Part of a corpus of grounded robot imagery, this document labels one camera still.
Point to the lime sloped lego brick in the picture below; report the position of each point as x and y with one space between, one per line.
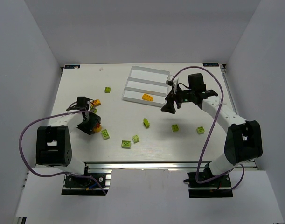
146 123

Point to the orange 2x4 lego brick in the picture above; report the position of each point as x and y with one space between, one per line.
147 97

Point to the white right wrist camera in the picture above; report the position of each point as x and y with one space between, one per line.
172 80

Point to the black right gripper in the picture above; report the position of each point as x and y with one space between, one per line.
174 98

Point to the aluminium front rail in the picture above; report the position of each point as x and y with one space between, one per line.
142 165

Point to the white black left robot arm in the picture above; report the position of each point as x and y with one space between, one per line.
53 145

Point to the blue label left corner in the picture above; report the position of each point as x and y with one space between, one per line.
71 66

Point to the orange curved lego brick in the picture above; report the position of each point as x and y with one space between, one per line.
97 128

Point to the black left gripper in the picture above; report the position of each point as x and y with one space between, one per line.
90 122

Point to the orange sloped lego brick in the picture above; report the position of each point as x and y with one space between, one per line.
96 102

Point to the blue label corner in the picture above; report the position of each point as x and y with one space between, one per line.
210 64
71 66

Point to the lime 2x2 lego brick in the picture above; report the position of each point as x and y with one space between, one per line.
175 128

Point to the white three-compartment tray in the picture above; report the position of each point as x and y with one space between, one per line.
142 80

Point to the blue label right corner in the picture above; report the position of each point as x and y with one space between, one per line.
210 64

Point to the lime 2x3 lego brick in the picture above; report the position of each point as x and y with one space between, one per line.
105 134

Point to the pale lime 2x2 brick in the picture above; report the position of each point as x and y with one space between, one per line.
135 139

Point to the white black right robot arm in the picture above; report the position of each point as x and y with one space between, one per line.
243 138

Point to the lime 2x3 brick front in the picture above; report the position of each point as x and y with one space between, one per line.
126 144

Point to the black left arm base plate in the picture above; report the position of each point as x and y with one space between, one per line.
75 186

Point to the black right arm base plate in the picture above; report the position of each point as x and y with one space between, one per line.
218 188

